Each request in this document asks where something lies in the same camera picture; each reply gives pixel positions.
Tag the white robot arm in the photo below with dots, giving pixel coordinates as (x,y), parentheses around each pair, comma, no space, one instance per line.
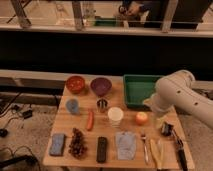
(176,90)

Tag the small metal cup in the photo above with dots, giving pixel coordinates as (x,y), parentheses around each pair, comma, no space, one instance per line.
(102,105)

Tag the white paper cup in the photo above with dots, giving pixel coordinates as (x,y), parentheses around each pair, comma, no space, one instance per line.
(115,116)

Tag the blue plastic cup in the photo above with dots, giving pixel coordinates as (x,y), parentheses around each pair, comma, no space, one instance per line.
(72,106)

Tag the purple bowl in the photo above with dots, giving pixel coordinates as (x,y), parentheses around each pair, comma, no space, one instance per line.
(101,86)

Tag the green plastic tray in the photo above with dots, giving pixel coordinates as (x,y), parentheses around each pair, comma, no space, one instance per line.
(137,88)

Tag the orange bowl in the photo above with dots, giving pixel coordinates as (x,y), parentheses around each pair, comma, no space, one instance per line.
(75,84)

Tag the orange carrot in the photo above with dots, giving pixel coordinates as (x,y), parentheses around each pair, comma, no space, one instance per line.
(90,120)

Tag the metal fork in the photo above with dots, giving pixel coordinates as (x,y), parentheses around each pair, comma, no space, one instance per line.
(143,138)

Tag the light blue cloth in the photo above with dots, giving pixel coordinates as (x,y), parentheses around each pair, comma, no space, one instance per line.
(126,145)

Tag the green box behind glass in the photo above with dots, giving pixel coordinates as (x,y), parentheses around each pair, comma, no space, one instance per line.
(105,22)

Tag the dark grape bunch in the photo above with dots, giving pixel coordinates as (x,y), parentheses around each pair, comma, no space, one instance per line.
(77,146)

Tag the small black clip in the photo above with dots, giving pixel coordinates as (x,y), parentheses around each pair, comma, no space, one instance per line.
(166,129)

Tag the person behind glass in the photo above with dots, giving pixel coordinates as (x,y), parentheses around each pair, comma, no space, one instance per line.
(130,11)

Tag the blue sponge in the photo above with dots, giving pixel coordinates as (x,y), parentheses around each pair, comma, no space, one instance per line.
(57,144)

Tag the black handled tool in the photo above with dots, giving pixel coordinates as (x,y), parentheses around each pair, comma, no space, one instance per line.
(180,151)

